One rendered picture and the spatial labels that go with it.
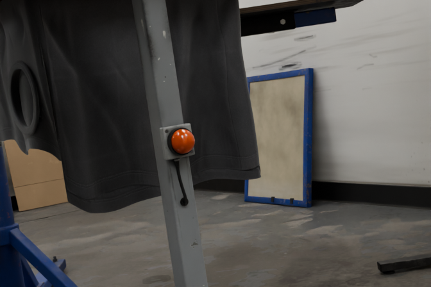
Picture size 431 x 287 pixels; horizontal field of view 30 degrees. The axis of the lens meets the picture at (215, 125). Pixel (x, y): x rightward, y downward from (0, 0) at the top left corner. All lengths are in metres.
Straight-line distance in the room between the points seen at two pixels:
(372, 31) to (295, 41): 0.63
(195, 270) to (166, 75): 0.31
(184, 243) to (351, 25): 2.97
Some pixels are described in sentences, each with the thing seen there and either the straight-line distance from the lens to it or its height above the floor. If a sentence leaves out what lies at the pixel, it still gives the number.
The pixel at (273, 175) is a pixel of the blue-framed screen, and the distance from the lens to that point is 4.60.
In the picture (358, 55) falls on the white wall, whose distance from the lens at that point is 4.10.
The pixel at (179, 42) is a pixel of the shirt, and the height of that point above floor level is 0.82.
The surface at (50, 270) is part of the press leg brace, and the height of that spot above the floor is 0.21.
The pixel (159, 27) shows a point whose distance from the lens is 1.25.
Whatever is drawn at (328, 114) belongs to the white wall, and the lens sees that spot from 4.35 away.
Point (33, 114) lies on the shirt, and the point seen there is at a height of 0.72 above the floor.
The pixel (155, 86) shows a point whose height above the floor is 0.74.
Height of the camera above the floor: 0.73
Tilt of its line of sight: 3 degrees down
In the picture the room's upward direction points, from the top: 8 degrees counter-clockwise
